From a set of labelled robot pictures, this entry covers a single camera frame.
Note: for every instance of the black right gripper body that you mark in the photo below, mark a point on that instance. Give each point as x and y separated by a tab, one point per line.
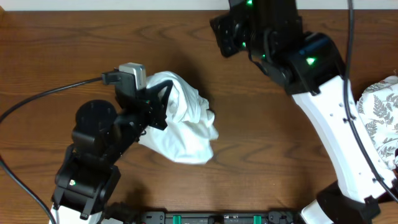
243	38

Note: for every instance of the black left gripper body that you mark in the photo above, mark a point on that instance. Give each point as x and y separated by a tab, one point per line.
148	112

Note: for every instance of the white printed t-shirt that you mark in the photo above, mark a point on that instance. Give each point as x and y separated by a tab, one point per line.
190	124

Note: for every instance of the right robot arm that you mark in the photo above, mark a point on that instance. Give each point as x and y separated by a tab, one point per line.
310	68

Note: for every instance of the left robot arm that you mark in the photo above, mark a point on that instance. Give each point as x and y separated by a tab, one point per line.
89	175

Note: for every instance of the fern print fabric container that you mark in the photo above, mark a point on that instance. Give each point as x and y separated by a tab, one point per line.
377	108

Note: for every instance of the black mounting rail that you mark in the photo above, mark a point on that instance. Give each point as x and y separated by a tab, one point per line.
272	217

